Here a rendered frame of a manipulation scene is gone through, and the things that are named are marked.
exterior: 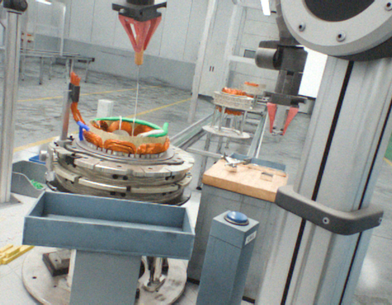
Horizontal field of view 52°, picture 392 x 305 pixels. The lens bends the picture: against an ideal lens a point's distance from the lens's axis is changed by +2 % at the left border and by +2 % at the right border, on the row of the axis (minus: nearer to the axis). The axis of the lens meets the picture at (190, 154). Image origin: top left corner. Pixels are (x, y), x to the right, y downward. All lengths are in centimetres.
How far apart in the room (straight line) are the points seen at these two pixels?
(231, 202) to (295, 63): 36
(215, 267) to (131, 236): 24
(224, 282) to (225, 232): 10
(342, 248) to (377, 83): 20
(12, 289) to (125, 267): 38
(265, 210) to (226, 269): 20
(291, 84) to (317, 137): 46
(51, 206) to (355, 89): 50
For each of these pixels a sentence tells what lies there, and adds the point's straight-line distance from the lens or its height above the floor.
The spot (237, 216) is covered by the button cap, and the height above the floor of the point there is 104.
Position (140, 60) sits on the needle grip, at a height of 130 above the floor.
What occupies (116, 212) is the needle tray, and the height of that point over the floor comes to 104.
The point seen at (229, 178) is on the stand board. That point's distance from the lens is 94.
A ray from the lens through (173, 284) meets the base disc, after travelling 98.
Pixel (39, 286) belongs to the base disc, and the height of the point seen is 80.
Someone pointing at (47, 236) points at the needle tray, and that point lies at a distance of 62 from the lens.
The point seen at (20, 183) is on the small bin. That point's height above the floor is 82.
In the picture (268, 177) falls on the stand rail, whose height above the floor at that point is 107.
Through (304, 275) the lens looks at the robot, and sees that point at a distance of 55.
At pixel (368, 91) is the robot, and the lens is 50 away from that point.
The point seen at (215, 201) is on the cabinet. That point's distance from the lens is 95.
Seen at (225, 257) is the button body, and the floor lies 97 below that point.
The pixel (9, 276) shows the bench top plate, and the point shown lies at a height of 78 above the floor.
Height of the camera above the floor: 132
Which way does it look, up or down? 14 degrees down
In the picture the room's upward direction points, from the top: 10 degrees clockwise
